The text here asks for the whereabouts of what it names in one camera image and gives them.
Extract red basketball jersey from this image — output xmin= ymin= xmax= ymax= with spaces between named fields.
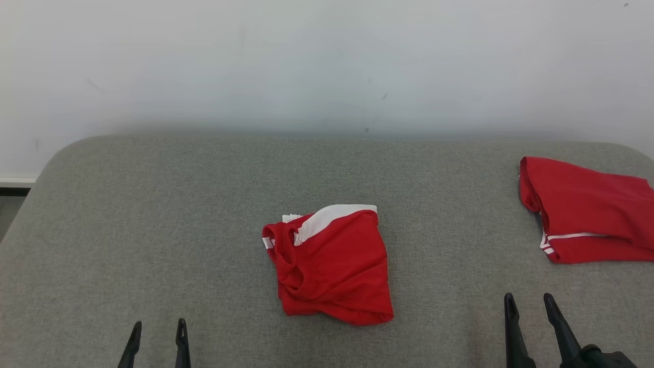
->
xmin=519 ymin=156 xmax=654 ymax=264

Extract red shorts with white trim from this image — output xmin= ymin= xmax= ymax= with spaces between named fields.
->
xmin=262 ymin=204 xmax=394 ymax=326

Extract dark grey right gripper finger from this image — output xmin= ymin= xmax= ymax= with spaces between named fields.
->
xmin=543 ymin=293 xmax=583 ymax=368
xmin=504 ymin=292 xmax=537 ymax=368

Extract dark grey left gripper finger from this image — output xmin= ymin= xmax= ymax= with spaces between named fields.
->
xmin=118 ymin=321 xmax=143 ymax=368
xmin=175 ymin=318 xmax=192 ymax=368

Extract grey fabric mat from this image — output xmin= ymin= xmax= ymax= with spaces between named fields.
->
xmin=0 ymin=134 xmax=654 ymax=368

